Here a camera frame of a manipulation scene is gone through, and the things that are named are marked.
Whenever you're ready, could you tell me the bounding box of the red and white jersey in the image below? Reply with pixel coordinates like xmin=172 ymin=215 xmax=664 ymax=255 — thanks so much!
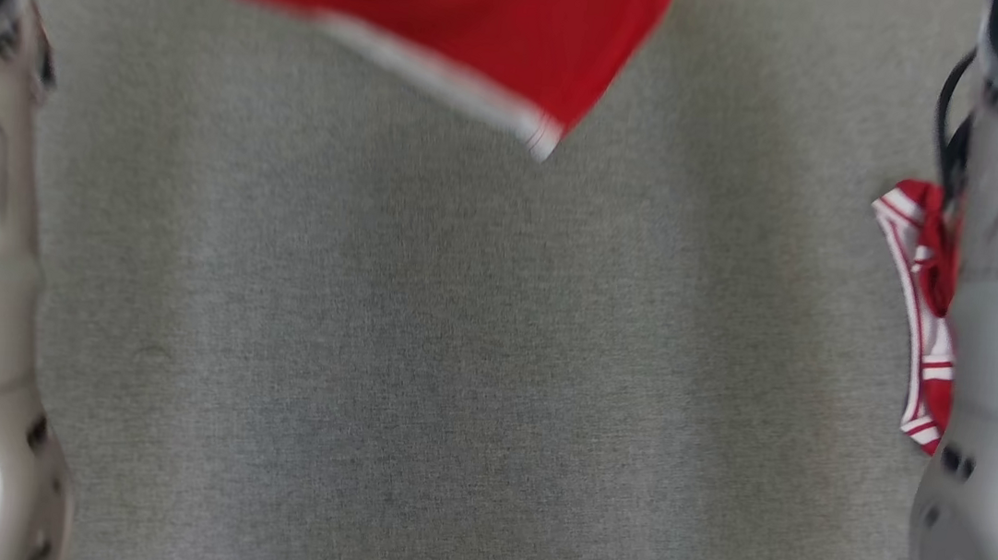
xmin=847 ymin=176 xmax=975 ymax=458
xmin=124 ymin=0 xmax=675 ymax=175

